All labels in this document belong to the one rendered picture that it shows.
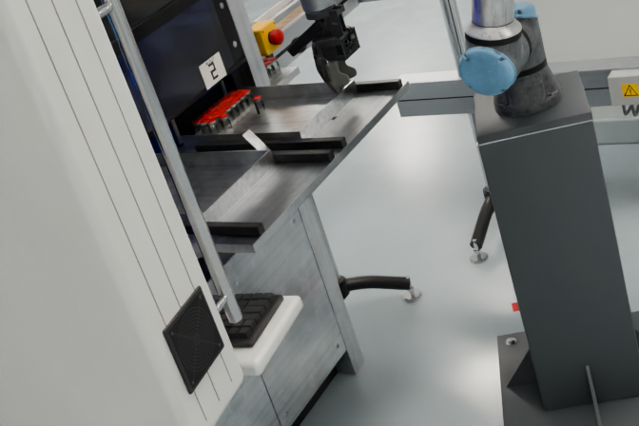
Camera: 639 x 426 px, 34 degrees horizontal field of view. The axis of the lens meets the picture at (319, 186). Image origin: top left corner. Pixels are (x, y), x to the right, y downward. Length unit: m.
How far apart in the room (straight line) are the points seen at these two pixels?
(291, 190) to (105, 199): 0.72
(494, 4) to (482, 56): 0.11
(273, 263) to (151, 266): 1.19
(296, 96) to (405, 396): 0.89
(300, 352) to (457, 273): 0.75
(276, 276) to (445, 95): 0.96
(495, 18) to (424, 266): 1.44
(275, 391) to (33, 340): 1.19
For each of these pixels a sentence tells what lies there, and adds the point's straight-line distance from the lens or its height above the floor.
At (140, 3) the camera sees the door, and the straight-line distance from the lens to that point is 2.34.
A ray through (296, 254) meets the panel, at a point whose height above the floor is 0.46.
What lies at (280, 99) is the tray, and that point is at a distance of 2.57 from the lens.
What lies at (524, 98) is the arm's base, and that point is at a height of 0.83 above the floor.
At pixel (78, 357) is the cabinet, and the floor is 0.99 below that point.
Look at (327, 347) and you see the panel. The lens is 2.89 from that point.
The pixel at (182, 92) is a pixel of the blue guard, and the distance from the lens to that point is 2.40.
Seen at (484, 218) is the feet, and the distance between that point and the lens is 3.38.
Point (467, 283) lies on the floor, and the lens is 3.27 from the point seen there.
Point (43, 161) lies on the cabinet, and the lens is 1.40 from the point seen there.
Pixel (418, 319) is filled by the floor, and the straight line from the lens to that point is 3.17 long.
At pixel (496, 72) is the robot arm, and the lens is 2.15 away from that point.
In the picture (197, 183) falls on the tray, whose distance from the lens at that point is 2.26.
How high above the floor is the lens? 1.74
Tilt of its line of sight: 25 degrees down
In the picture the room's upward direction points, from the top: 18 degrees counter-clockwise
